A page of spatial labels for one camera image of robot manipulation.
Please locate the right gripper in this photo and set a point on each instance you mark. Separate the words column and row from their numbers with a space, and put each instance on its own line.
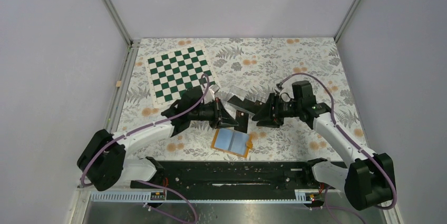
column 275, row 119

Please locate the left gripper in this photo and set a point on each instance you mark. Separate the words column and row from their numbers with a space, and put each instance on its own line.
column 222, row 118

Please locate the clear plastic card box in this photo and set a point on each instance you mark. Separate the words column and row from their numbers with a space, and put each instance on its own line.
column 244, row 98

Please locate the orange leather card holder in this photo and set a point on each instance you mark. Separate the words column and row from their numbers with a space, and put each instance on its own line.
column 232, row 142

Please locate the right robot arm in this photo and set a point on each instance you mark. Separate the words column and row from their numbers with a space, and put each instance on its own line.
column 367, row 180

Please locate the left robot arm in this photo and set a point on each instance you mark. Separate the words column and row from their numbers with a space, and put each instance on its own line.
column 105, row 160

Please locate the floral patterned table mat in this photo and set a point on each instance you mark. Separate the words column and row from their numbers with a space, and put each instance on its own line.
column 255, row 66

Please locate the green white chessboard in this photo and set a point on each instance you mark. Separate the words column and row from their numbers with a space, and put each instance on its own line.
column 171, row 73

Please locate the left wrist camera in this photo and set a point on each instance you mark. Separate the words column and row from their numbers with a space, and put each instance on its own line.
column 210, row 94

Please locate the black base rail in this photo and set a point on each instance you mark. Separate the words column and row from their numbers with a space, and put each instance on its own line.
column 225, row 180

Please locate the left aluminium frame post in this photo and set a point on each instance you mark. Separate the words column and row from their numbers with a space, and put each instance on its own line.
column 118, row 21

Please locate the aluminium frame post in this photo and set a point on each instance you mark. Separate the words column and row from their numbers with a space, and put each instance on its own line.
column 118, row 21
column 346, row 20

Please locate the right aluminium frame post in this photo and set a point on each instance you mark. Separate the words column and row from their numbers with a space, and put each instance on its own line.
column 346, row 20

